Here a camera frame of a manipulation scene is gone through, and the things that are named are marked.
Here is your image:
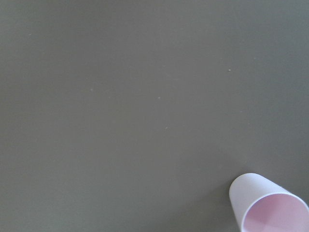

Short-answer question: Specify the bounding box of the pink plastic cup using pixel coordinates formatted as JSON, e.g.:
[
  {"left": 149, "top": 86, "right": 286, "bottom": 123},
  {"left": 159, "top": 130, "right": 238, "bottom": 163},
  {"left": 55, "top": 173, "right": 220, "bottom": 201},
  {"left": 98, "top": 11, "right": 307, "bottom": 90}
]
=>
[{"left": 229, "top": 173, "right": 309, "bottom": 232}]

